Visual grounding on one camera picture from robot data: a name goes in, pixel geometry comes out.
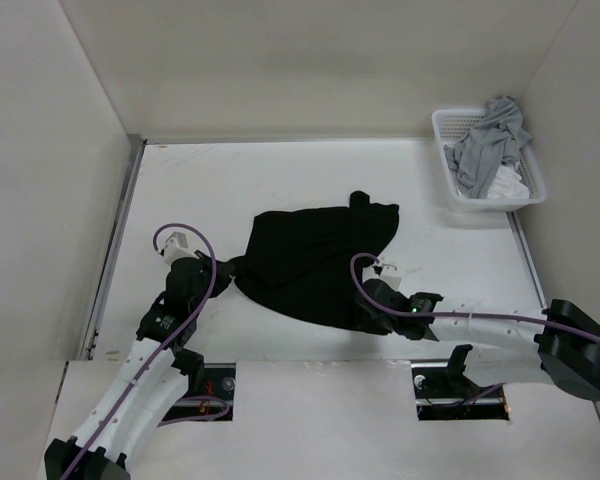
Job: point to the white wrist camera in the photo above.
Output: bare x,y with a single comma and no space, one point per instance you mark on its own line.
389,274
174,248

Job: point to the grey tank top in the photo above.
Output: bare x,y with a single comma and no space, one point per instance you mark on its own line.
495,140

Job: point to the white plastic basket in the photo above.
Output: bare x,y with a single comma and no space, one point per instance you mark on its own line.
451,125

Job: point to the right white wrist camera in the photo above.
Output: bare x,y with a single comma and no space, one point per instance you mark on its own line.
389,274

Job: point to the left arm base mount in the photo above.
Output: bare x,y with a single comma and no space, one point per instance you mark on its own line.
211,399

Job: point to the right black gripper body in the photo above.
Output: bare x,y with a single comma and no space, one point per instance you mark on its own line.
377,325

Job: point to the black tank top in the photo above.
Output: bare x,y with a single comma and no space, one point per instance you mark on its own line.
297,263

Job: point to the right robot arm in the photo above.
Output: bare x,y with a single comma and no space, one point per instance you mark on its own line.
558,345

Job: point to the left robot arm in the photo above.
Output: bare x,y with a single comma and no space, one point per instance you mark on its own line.
158,371

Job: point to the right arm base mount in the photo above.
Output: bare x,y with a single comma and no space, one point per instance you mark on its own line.
444,393

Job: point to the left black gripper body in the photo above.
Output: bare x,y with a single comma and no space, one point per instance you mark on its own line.
199,299

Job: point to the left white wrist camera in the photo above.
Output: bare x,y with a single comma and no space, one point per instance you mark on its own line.
174,248

